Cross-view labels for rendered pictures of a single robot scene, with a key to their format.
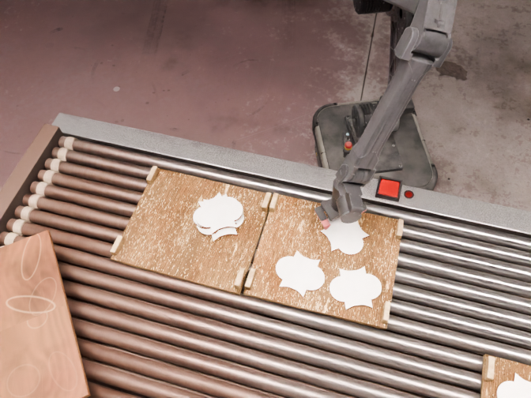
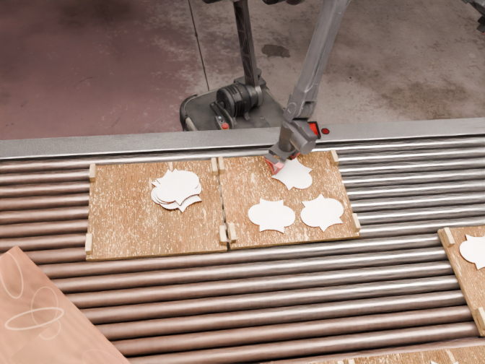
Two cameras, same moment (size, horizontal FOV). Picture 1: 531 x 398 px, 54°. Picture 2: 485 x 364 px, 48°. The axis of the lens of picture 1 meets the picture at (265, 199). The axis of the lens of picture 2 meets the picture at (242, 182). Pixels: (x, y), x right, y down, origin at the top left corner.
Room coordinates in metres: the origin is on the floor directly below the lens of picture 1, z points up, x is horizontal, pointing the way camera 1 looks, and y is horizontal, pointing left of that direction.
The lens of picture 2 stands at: (-0.14, 0.54, 2.33)
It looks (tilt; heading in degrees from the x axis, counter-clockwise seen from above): 52 degrees down; 327
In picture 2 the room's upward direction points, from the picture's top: 7 degrees clockwise
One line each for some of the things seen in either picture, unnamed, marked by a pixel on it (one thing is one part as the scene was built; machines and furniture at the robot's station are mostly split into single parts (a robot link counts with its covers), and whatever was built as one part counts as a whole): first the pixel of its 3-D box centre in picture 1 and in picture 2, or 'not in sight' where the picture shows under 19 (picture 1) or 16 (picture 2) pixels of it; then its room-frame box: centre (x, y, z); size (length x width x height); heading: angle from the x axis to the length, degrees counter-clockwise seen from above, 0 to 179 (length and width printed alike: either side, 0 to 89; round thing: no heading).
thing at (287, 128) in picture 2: (343, 190); (290, 129); (0.77, -0.22, 1.12); 0.07 x 0.06 x 0.07; 4
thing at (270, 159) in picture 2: (329, 218); (278, 162); (0.76, -0.19, 0.99); 0.07 x 0.07 x 0.09; 20
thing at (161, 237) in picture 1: (194, 227); (156, 206); (0.80, 0.23, 0.93); 0.41 x 0.35 x 0.02; 70
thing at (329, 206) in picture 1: (341, 200); (287, 141); (0.78, -0.22, 1.06); 0.10 x 0.07 x 0.07; 110
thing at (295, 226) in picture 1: (325, 257); (285, 196); (0.67, -0.17, 0.93); 0.41 x 0.35 x 0.02; 71
